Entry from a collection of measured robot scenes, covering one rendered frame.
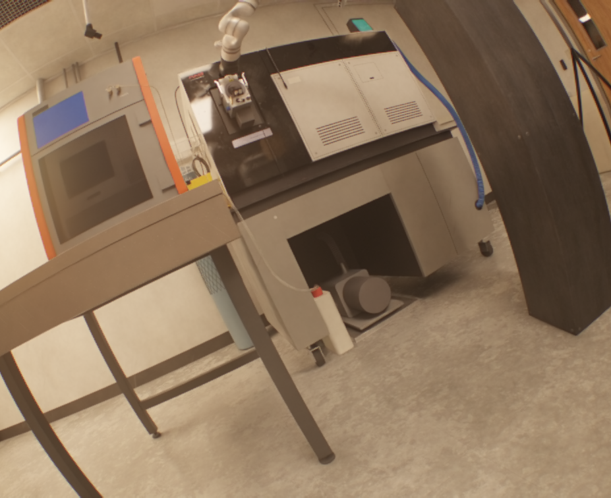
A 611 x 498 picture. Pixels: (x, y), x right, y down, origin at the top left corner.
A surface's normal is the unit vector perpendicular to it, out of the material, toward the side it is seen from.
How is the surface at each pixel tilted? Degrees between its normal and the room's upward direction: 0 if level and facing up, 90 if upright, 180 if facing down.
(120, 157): 90
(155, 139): 90
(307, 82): 90
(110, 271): 90
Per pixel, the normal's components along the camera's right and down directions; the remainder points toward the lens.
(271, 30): 0.26, -0.06
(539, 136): -0.02, 0.07
